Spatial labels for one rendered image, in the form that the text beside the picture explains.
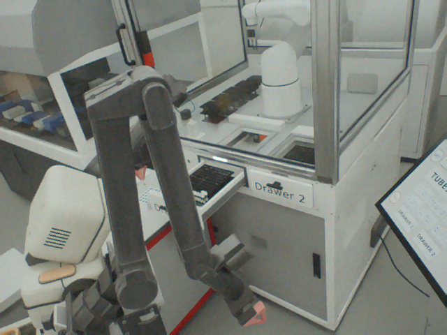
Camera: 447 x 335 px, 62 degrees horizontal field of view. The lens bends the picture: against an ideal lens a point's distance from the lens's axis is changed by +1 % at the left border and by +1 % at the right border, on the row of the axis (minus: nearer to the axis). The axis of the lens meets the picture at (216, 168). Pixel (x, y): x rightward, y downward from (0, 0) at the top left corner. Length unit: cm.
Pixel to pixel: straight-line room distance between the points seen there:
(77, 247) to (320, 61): 88
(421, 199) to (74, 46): 169
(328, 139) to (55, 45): 138
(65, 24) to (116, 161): 152
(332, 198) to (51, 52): 147
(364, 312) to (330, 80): 137
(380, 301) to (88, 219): 179
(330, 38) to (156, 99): 77
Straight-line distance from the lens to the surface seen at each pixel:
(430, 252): 114
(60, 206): 82
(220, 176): 164
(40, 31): 202
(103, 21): 221
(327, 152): 137
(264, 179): 157
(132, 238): 70
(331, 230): 159
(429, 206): 120
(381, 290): 235
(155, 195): 158
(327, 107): 130
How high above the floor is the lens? 178
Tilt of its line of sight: 31 degrees down
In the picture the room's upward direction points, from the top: 11 degrees counter-clockwise
